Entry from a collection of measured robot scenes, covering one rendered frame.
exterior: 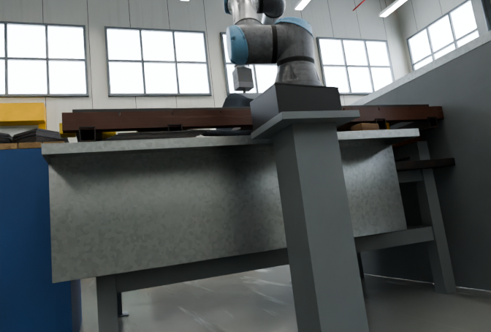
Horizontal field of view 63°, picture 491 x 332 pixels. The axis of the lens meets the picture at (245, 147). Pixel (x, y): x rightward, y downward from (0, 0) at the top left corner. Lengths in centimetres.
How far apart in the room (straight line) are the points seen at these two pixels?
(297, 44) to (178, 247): 74
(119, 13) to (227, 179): 1001
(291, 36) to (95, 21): 1001
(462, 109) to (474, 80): 13
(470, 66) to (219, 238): 130
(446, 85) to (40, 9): 1016
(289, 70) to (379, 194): 73
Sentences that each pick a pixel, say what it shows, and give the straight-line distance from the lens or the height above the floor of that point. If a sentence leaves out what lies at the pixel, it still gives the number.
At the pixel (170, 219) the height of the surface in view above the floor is 45.
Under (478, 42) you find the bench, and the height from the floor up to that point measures 103.
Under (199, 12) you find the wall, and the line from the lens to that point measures 1167.
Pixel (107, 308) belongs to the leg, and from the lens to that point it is 145.
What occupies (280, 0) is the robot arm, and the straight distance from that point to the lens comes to 166.
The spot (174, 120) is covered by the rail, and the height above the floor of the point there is 79.
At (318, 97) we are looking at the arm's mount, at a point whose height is 73.
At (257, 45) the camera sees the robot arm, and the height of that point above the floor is 91.
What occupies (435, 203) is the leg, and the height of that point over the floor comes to 39.
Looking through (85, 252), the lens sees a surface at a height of 37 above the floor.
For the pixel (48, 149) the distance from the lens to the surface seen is 122.
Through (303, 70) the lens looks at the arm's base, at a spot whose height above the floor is 82.
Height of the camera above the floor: 41
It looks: 10 degrees up
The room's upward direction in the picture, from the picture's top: 7 degrees counter-clockwise
